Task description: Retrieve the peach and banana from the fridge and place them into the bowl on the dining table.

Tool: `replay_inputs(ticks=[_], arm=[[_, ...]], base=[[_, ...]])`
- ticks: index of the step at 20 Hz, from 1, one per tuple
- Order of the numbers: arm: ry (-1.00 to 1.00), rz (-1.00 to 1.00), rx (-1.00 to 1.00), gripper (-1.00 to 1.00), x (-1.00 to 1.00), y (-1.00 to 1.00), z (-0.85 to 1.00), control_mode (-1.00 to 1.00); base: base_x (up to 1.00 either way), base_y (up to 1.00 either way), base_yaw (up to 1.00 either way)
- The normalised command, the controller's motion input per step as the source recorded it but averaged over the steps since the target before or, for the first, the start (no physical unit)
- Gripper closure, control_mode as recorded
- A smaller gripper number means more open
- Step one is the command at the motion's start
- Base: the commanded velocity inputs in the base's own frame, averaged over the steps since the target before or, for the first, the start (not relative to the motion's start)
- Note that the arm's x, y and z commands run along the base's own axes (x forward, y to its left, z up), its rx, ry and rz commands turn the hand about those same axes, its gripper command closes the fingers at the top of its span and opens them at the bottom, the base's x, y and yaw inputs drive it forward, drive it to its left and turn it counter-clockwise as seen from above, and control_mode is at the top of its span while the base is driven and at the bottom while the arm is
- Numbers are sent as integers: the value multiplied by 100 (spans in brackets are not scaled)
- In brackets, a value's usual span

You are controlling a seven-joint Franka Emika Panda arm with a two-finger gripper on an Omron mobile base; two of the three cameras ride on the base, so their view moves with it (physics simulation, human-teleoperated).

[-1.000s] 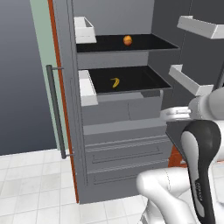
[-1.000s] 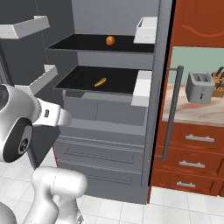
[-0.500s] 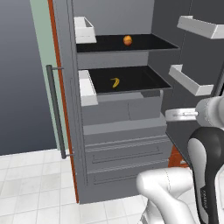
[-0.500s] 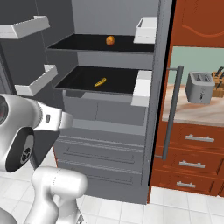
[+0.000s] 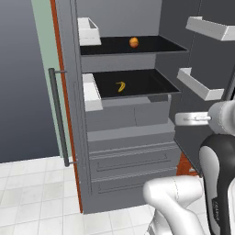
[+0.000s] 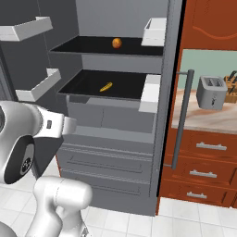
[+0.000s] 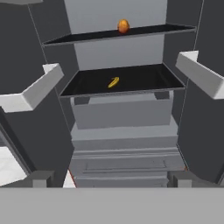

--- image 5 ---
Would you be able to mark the orange-red cabinet side panel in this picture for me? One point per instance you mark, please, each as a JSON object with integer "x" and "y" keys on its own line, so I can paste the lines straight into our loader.
{"x": 65, "y": 101}

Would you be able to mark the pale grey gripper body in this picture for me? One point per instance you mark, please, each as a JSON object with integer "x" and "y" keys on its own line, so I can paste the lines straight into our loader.
{"x": 188, "y": 119}

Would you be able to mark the grey fridge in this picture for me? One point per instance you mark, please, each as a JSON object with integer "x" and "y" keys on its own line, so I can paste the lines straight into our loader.
{"x": 122, "y": 139}

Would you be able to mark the white door bin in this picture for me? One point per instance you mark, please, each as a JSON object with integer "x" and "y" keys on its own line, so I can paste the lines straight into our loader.
{"x": 199, "y": 87}
{"x": 211, "y": 29}
{"x": 91, "y": 95}
{"x": 87, "y": 33}

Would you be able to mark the orange peach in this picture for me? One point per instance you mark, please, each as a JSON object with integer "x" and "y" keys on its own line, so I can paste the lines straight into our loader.
{"x": 133, "y": 42}

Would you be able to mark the grey right fridge door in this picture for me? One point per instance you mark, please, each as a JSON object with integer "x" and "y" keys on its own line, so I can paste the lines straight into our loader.
{"x": 195, "y": 55}

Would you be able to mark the grey fridge door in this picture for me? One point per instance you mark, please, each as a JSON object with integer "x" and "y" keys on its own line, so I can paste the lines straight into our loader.
{"x": 195, "y": 55}
{"x": 75, "y": 91}

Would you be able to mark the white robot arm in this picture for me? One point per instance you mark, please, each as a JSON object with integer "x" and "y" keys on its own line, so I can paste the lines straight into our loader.
{"x": 183, "y": 199}

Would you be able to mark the yellow banana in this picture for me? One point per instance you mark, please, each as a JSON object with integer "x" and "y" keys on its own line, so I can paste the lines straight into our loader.
{"x": 121, "y": 87}

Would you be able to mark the black fridge shelf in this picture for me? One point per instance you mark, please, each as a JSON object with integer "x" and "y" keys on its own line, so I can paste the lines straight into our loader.
{"x": 116, "y": 46}
{"x": 143, "y": 82}

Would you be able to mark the grey left fridge door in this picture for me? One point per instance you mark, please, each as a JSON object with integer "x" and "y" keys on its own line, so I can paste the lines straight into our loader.
{"x": 75, "y": 91}

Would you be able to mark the grey freezer drawer front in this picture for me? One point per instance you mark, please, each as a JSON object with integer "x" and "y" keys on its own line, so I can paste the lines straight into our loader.
{"x": 122, "y": 192}
{"x": 131, "y": 159}

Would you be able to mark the grey crisper drawer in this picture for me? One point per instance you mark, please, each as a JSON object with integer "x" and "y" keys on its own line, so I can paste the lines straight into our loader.
{"x": 153, "y": 111}
{"x": 110, "y": 117}

